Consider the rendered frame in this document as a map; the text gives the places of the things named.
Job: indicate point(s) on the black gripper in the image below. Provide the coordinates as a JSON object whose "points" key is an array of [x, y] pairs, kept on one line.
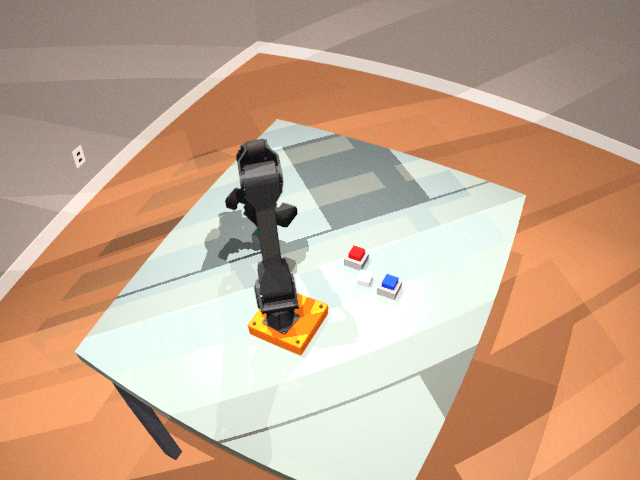
{"points": [[285, 213]]}

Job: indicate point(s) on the blue button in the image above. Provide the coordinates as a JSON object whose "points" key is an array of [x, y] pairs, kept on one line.
{"points": [[389, 286]]}

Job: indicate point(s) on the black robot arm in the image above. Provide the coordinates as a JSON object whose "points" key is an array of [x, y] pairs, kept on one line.
{"points": [[261, 176]]}

